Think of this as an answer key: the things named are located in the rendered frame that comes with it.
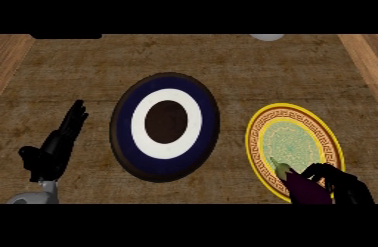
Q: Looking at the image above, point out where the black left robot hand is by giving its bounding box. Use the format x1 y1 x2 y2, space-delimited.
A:
18 99 91 184

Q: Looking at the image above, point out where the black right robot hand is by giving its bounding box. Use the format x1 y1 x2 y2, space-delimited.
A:
300 162 377 205

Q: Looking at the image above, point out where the dark purple eggplant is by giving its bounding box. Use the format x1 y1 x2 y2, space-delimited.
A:
268 156 334 205

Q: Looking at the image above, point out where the yellow patterned round plate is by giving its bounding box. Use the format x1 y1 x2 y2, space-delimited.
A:
244 102 347 204

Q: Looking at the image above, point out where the blue and white round plate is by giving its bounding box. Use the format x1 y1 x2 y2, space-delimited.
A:
108 72 222 183

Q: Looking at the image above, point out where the pale grey round object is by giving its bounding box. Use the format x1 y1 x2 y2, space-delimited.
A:
249 33 287 42

